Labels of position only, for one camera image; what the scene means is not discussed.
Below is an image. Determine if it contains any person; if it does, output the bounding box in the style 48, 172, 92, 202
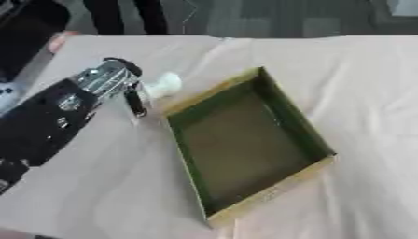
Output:
0, 0, 72, 84
79, 0, 172, 36

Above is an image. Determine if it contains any cardboard box with green inside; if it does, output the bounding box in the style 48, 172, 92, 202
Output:
161, 65, 339, 229

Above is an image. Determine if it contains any white controller with dark buttons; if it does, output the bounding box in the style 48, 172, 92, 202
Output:
0, 81, 26, 115

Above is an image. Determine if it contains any person's hand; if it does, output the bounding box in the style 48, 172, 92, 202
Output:
44, 30, 82, 54

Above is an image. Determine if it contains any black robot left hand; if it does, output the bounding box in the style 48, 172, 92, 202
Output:
101, 56, 150, 119

